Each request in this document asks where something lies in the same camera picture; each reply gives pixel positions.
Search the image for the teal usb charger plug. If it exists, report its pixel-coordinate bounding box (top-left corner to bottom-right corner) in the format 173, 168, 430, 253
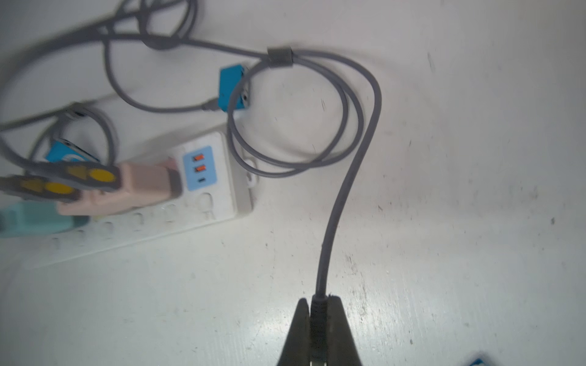
1, 201, 90, 238

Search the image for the blue square mp3 player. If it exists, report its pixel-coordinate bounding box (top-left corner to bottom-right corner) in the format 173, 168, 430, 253
218, 64, 250, 112
44, 139, 99, 163

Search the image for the white multicolour power strip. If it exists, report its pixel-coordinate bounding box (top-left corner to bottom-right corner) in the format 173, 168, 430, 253
24, 127, 258, 268

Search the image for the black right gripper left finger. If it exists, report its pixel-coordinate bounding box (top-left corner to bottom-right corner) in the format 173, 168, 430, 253
276, 298, 311, 366

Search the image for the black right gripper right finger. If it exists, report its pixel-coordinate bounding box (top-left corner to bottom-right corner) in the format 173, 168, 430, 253
326, 296, 363, 366

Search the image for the pink usb charger plug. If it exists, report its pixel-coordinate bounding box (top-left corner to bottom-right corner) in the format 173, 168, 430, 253
56, 190, 172, 217

